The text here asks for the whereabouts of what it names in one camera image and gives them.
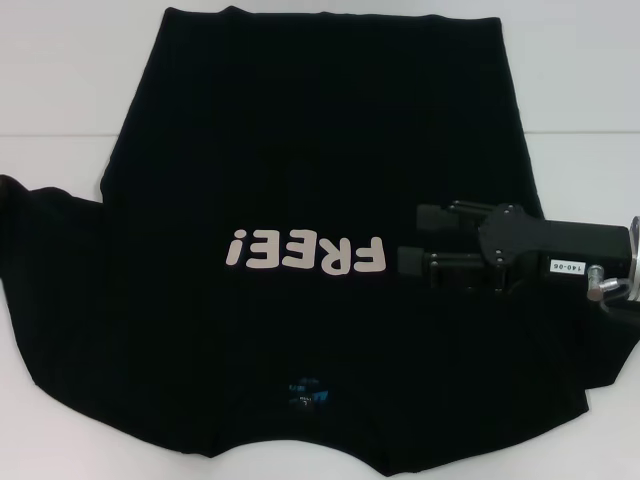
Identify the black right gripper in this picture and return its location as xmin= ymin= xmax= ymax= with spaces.
xmin=396 ymin=198 xmax=633 ymax=295

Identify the black shirt with FREE print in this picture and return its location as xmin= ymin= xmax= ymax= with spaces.
xmin=0 ymin=5 xmax=640 ymax=459

